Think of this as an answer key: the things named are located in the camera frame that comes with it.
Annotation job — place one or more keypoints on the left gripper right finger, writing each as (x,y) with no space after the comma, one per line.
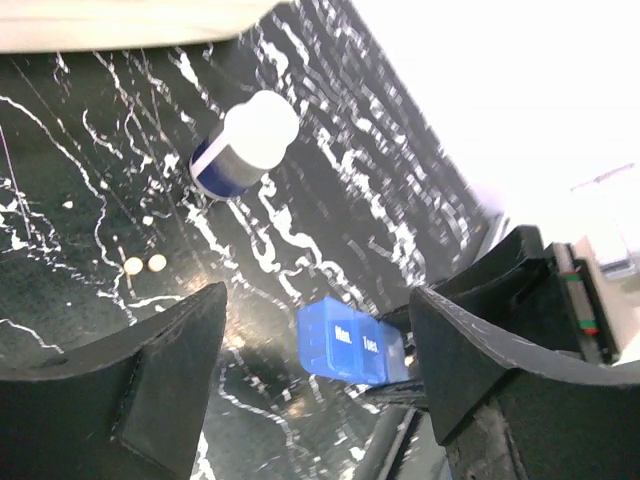
(506,408)

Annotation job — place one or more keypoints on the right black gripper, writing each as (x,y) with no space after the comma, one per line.
(544,294)

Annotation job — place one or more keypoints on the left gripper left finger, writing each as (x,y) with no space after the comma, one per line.
(128,406)

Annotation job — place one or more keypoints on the blue pill organizer box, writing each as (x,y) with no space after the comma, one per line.
(338,342)

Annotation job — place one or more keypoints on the white pill bottle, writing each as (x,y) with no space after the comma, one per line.
(249,142)

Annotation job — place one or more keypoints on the yellow pill right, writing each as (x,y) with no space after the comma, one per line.
(156,263)

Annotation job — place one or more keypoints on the white rectangular dish tub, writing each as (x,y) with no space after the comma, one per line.
(67,26)

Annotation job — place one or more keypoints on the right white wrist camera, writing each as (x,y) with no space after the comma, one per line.
(619,294)

